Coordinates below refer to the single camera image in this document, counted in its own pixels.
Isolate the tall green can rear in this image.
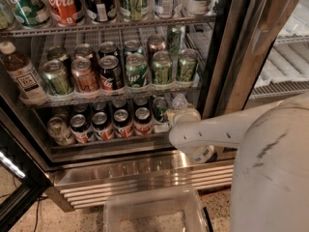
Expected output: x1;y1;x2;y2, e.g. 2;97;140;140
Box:
167;25;185;55

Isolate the orange pink can middle shelf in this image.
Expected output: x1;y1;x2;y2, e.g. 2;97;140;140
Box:
70;58;99;97

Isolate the green 7up can middle shelf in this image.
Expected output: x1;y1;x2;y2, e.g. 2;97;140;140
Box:
126;53;148;93

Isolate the clear plastic bin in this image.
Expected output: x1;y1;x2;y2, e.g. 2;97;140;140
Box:
103;186;210;232

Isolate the stainless steel fridge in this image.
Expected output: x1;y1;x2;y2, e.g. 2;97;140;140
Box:
0;0;299;211

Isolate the black red can bottom shelf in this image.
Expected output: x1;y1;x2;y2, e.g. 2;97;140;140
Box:
70;114;95;143

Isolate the orange cable on floor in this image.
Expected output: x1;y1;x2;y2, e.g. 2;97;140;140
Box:
199;188;231;199

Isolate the red cola bottle top shelf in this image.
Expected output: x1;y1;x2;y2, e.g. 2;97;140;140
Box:
46;0;85;27

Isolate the open black fridge door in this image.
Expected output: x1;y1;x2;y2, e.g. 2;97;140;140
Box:
0;124;50;232

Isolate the clear plastic water bottle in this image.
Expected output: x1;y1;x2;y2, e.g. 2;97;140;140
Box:
172;93;189;110

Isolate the black bottle top shelf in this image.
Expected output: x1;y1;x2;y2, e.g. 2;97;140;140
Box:
84;0;117;23

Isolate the green can front middle shelf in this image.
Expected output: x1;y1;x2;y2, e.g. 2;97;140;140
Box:
42;60;73;102

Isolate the clear blue bottle top shelf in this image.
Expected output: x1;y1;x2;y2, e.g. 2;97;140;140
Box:
153;0;178;19

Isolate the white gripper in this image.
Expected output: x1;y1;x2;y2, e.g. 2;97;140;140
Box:
167;103;201;127

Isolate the brown tea bottle white label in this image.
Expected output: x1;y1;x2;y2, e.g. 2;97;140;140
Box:
0;41;47;104

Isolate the green yellow bottle top shelf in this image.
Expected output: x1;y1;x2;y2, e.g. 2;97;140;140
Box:
119;0;149;21

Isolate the black cola can middle shelf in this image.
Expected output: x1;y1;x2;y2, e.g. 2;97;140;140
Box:
98;55;125;92

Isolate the brown can rear middle shelf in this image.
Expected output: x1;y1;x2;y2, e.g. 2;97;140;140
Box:
147;34;167;61

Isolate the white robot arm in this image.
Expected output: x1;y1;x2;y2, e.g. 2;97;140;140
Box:
169;93;309;232

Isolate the green bottle top shelf left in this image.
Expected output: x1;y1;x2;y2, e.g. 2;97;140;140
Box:
6;0;50;28

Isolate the green can right middle shelf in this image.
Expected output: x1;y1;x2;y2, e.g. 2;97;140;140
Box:
176;48;198;87

